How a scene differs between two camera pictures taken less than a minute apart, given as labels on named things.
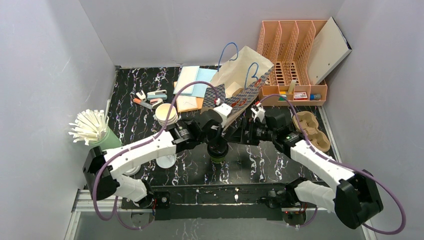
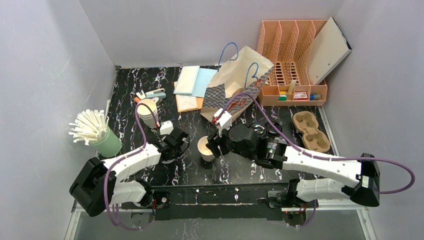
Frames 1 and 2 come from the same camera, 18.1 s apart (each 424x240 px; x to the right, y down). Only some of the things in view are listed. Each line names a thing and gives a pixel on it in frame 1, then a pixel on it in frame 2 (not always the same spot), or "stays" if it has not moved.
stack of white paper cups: x=161 y=113 → x=145 y=114
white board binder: x=330 y=46 stays
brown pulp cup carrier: x=309 y=125 stays
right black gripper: x=243 y=130 → x=215 y=145
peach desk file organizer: x=286 y=44 stays
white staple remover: x=142 y=96 stays
